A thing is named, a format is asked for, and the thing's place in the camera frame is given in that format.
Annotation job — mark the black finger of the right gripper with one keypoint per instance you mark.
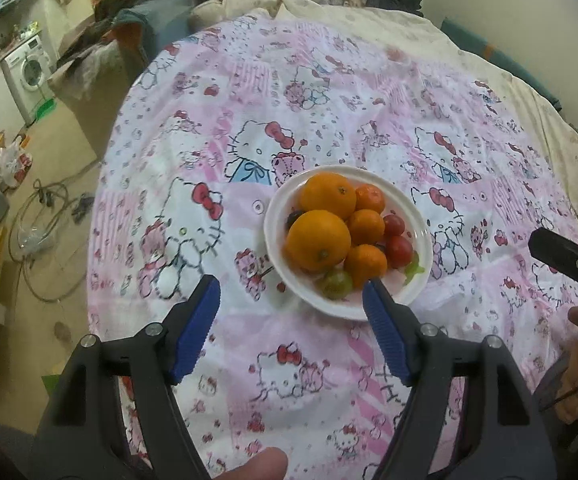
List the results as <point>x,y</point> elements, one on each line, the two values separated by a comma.
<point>555,251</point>

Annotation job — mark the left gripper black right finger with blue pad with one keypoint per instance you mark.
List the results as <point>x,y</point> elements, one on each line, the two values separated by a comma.
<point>469,414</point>

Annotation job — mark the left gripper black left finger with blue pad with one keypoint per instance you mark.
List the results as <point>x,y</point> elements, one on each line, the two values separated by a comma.
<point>81,434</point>

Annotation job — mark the red tomato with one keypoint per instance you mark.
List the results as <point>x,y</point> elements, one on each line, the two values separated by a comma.
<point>399,251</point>
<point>394,225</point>

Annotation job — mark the medium mandarin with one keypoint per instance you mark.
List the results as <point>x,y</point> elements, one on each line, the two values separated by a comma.
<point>365,262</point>

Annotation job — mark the small tangerine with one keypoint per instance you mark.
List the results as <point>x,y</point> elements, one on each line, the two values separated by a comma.
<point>366,226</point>

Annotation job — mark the small mandarin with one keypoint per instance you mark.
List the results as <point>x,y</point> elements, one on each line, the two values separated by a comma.
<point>369,197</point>

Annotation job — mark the green tomato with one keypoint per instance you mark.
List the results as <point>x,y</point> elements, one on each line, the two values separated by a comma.
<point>336,284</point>

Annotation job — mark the large orange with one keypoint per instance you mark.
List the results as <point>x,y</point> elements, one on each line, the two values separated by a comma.
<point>330,192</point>
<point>317,241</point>

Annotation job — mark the dark plum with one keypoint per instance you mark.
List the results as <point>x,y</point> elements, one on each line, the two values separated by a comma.
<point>292,218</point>

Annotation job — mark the green mat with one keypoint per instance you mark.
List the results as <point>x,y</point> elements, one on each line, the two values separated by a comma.
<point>50,383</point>

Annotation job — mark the pink white plate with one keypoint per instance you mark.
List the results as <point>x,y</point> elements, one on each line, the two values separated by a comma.
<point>402,288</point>

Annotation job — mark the plastic bags on floor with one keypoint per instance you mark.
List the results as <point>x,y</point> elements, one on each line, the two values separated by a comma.
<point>15,161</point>

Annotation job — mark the pink cartoon bed sheet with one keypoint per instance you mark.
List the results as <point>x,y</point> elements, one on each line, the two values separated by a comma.
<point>210,132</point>

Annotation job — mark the white washing machine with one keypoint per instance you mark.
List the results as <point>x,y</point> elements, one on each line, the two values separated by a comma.
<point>26,70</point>

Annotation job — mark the pile of clothes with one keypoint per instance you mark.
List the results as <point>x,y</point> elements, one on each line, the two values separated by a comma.
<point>120,35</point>

